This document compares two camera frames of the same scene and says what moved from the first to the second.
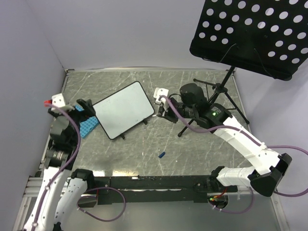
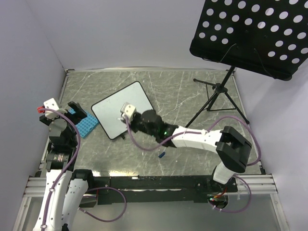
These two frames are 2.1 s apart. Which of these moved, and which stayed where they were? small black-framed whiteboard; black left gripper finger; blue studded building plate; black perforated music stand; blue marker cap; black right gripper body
Moved: black right gripper body; black left gripper finger
Stayed: small black-framed whiteboard; blue marker cap; blue studded building plate; black perforated music stand
